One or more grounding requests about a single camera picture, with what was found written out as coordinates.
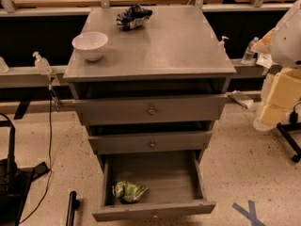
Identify clear bottle far left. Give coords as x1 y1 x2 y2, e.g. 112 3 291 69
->
0 56 9 73

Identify grey top drawer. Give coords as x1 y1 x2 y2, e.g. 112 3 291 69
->
74 95 228 125

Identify grey wooden drawer cabinet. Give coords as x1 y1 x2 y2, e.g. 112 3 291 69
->
63 5 237 164

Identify small sanitizer pump bottle right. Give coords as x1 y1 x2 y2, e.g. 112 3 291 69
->
219 36 229 51

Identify black wheeled stand leg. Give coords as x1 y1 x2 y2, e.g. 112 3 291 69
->
277 103 301 163

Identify green jalapeno chip bag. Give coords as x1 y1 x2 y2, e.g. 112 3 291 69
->
112 181 148 203

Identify clear plastic water bottle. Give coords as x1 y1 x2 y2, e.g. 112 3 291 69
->
241 37 259 64

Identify grey middle drawer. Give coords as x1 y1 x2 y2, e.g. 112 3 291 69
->
88 131 212 154

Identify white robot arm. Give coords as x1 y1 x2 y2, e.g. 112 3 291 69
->
252 0 301 131

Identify wooden workbench with metal frame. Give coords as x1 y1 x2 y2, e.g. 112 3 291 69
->
1 0 296 90

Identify black stand base left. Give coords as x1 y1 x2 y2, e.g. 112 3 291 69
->
0 114 50 226

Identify clear sanitizer pump bottle left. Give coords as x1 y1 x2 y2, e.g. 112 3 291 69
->
33 52 53 75

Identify black hanging cable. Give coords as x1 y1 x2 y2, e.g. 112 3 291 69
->
18 75 62 225

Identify white ceramic bowl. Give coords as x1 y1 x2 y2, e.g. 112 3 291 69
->
71 31 108 61

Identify black bar on floor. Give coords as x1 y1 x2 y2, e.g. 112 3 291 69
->
66 191 80 226

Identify white wipes packet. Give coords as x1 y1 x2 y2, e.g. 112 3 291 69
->
256 54 273 69

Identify grey open bottom drawer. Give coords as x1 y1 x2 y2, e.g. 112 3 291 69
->
92 151 215 222

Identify folded grey cloth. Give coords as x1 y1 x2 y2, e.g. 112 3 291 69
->
228 90 253 108

